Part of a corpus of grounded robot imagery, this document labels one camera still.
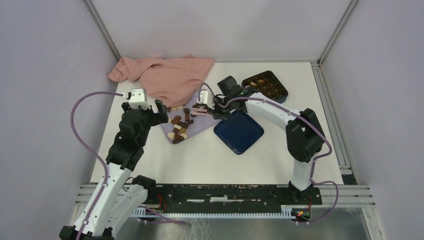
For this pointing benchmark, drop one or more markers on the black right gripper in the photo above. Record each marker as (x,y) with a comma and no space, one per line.
(218,114)

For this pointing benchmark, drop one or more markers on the pink cloth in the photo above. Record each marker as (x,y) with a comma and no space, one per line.
(171,80)

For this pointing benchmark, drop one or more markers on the dark blue chocolate box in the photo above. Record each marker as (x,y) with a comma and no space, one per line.
(271,87)

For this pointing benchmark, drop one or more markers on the dark blue box lid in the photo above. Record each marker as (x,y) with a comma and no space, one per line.
(239,132)

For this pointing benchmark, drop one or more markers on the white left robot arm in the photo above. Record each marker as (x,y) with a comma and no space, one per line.
(104,215)

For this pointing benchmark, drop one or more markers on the pink handled metal tongs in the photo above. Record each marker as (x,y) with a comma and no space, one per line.
(195,111)

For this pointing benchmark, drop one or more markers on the lilac plastic tray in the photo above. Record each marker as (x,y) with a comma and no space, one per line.
(186,123)

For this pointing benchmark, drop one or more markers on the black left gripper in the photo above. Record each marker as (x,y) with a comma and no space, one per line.
(158,117)

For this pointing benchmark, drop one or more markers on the white heart chocolate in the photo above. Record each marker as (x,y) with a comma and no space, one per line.
(171,135)

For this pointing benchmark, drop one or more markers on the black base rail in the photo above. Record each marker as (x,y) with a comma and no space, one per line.
(230,199)

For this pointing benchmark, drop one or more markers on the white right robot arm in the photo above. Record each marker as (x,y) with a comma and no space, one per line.
(304,134)

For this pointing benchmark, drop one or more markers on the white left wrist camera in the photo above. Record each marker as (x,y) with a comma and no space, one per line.
(137,99)

